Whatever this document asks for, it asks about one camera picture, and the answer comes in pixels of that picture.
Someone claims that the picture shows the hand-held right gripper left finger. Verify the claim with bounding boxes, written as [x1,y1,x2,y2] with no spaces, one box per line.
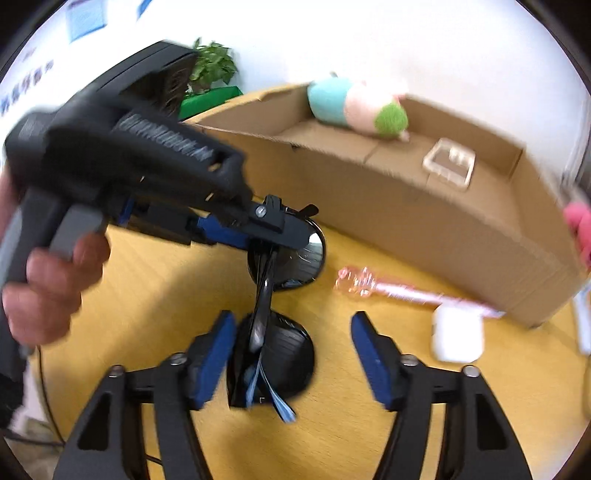
[53,310,237,480]

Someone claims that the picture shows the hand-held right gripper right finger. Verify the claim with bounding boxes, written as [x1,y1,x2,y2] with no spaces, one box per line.
[351,311,534,480]

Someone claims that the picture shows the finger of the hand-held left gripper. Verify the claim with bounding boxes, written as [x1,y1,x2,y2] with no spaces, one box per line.
[187,195,320,252]

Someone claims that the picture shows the black sunglasses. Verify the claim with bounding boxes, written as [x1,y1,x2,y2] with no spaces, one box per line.
[228,205,328,423]

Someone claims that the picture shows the brown cardboard box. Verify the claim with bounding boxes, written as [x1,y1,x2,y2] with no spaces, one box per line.
[187,83,587,329]

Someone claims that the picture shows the person's left hand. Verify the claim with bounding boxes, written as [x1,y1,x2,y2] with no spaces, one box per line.
[2,233,112,347]

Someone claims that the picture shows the pink clear plastic wand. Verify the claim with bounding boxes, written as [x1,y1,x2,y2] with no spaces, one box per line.
[333,265,506,319]

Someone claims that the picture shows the white earbuds case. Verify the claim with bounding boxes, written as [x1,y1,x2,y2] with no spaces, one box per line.
[431,305,485,364]

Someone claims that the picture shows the green planter box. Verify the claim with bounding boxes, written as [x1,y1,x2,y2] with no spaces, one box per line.
[178,85,243,121]

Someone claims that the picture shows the green potted plant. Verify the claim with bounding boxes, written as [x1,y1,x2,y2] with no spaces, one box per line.
[187,38,238,95]

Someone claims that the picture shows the teal pink green plush toy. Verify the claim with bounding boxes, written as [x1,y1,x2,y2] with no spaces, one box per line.
[307,74,411,141]

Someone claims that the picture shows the white object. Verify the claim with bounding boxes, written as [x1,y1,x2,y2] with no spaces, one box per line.
[575,281,591,356]

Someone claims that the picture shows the black cable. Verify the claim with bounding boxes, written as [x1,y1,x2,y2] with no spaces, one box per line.
[0,344,68,448]

